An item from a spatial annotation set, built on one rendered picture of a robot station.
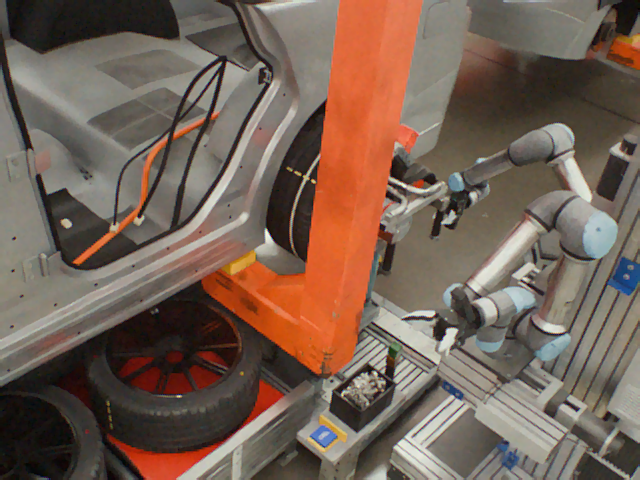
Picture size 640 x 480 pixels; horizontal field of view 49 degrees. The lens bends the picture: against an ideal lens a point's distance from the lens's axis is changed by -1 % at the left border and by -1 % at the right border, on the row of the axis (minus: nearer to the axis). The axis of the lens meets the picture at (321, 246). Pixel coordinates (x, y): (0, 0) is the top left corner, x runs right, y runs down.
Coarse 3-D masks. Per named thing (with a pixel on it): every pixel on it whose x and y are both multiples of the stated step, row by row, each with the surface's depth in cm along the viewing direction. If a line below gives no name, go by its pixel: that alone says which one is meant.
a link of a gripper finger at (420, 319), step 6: (414, 312) 188; (420, 312) 188; (426, 312) 188; (432, 312) 188; (402, 318) 187; (408, 318) 187; (414, 318) 187; (420, 318) 187; (426, 318) 187; (432, 318) 187; (414, 324) 189; (420, 324) 189; (426, 324) 189; (432, 324) 189; (414, 330) 190
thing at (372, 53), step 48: (384, 0) 178; (336, 48) 194; (384, 48) 185; (336, 96) 201; (384, 96) 197; (336, 144) 209; (384, 144) 209; (336, 192) 217; (384, 192) 224; (336, 240) 226; (336, 288) 235; (336, 336) 248
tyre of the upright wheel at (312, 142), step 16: (304, 128) 279; (320, 128) 278; (304, 144) 275; (320, 144) 273; (288, 160) 276; (304, 160) 273; (288, 176) 275; (304, 176) 271; (272, 192) 280; (288, 192) 275; (304, 192) 272; (272, 208) 283; (288, 208) 277; (304, 208) 272; (272, 224) 288; (288, 224) 280; (304, 224) 274; (288, 240) 288; (304, 240) 279; (304, 256) 287
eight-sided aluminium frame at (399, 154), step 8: (400, 144) 283; (400, 152) 285; (400, 160) 295; (408, 160) 294; (400, 168) 305; (400, 176) 306; (408, 184) 305; (408, 192) 309; (408, 200) 312; (376, 248) 311
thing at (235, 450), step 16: (304, 384) 275; (288, 400) 268; (304, 400) 275; (272, 416) 261; (288, 416) 270; (240, 432) 254; (256, 432) 255; (272, 432) 266; (224, 448) 248; (240, 448) 250; (256, 448) 261; (208, 464) 242; (224, 464) 249; (240, 464) 256
